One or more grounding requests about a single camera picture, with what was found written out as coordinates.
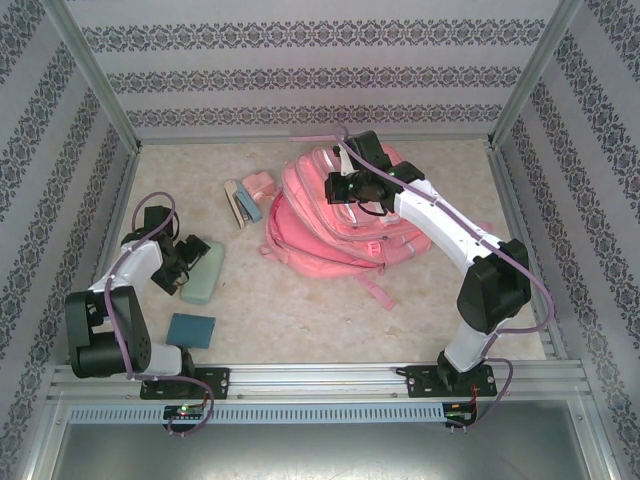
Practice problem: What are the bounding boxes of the pale green pencil case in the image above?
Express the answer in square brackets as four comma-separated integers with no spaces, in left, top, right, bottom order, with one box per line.
[179,240,227,307]

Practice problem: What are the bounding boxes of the pink student backpack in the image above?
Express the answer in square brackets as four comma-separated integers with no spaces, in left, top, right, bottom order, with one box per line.
[258,130,495,312]

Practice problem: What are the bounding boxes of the blue and cream stapler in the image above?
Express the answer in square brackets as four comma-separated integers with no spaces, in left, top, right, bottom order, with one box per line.
[224,179,264,232]

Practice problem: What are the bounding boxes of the small pink plastic box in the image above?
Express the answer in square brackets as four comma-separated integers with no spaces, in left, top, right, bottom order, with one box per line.
[241,170,277,204]

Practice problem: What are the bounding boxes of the small circuit board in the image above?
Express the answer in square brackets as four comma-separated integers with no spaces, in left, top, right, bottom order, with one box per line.
[163,404,206,421]
[444,400,480,420]

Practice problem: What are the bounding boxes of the grey metal panel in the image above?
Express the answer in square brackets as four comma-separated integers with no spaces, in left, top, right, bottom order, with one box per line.
[47,419,604,480]

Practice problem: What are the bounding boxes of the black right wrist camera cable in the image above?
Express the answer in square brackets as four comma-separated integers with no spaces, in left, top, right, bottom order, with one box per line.
[356,199,397,218]

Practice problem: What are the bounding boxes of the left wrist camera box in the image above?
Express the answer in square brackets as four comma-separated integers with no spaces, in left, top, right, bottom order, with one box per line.
[176,233,209,264]

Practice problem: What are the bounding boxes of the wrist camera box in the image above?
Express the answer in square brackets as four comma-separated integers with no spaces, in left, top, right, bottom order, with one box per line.
[176,233,209,264]
[324,144,354,206]

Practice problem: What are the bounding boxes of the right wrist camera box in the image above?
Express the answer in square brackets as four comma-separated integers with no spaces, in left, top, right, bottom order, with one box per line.
[324,144,354,206]

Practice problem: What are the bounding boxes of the aluminium side rail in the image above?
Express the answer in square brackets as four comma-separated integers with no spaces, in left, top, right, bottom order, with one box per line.
[68,144,142,365]
[486,141,570,360]

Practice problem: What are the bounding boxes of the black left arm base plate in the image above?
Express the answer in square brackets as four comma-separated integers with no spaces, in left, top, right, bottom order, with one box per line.
[140,366,232,402]

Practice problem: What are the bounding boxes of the aluminium mounting rail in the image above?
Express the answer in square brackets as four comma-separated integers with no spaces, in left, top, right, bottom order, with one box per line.
[46,361,587,402]

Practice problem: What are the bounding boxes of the aluminium frame post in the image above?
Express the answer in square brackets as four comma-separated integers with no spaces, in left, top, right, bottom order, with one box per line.
[46,0,142,152]
[491,0,587,147]

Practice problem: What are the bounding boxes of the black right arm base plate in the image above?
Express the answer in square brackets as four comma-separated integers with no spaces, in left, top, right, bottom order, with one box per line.
[405,364,498,400]

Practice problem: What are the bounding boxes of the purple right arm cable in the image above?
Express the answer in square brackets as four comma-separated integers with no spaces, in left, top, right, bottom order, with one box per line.
[331,124,557,427]

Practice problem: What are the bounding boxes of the slotted grey cable duct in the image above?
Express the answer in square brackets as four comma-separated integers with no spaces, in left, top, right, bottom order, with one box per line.
[66,403,447,422]

